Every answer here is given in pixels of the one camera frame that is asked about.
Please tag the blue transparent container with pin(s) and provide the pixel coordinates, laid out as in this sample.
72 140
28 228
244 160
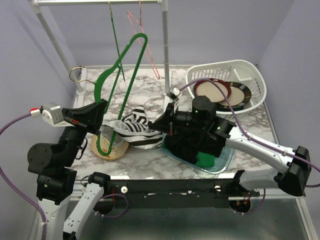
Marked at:
220 165

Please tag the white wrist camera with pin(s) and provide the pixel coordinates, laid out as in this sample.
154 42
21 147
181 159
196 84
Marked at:
174 94
51 113

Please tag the green velvet hanger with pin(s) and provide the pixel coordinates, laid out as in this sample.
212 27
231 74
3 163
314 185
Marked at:
115 38

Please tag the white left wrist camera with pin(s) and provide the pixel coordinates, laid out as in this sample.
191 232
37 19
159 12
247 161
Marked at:
51 113

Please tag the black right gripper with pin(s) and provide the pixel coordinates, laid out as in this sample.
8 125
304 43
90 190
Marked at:
167 122

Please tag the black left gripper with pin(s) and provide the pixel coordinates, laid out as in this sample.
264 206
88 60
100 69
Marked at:
84 117

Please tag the red rimmed plate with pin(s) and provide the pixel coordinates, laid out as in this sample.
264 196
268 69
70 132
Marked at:
208 89

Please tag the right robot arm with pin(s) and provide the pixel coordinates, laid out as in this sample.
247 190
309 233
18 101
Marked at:
202 131

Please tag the striped black white tank top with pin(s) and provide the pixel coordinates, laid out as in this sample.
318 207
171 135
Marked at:
133 129

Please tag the green tank top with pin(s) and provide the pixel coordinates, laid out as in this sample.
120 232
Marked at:
205 160

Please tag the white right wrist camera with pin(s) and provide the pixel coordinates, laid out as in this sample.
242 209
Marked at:
174 94

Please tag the black base bar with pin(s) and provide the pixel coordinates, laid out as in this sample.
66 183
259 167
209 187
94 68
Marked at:
175 193

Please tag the dark rimmed plate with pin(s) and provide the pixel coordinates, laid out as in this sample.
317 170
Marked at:
237 94

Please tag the silver clothes rack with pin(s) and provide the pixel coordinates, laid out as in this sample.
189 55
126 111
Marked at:
37 4

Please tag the white plastic basket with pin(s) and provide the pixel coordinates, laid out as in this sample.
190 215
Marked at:
238 71

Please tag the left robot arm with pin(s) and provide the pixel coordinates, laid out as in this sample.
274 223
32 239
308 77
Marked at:
52 162

